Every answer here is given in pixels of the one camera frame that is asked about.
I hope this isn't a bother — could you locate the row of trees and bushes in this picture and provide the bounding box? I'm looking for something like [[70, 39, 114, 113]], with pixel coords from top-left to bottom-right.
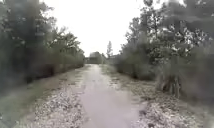
[[0, 0, 86, 95], [108, 0, 214, 105]]

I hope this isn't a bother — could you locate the grass verge with leaf litter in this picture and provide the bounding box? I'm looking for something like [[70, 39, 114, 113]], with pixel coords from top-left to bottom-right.
[[99, 63, 214, 128], [0, 65, 90, 128]]

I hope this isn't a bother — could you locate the slim tall tree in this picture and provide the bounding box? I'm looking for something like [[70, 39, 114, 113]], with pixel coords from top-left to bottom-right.
[[106, 40, 114, 59]]

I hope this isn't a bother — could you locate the pale gravel path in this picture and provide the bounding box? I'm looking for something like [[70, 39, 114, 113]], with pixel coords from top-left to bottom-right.
[[68, 63, 147, 128]]

